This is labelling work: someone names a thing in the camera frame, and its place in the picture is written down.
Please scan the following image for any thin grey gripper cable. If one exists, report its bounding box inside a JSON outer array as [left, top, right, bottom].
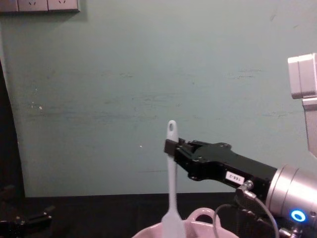
[[213, 180, 277, 238]]

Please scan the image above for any black table cloth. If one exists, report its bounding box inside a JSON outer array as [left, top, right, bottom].
[[0, 191, 317, 238]]

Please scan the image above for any pink pot with loop handle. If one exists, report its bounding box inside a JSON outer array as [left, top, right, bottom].
[[132, 207, 240, 238]]

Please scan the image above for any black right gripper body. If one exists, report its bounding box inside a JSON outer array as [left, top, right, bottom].
[[187, 142, 278, 199]]

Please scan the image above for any white silicone spatula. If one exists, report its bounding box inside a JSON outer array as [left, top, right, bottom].
[[160, 119, 186, 238]]

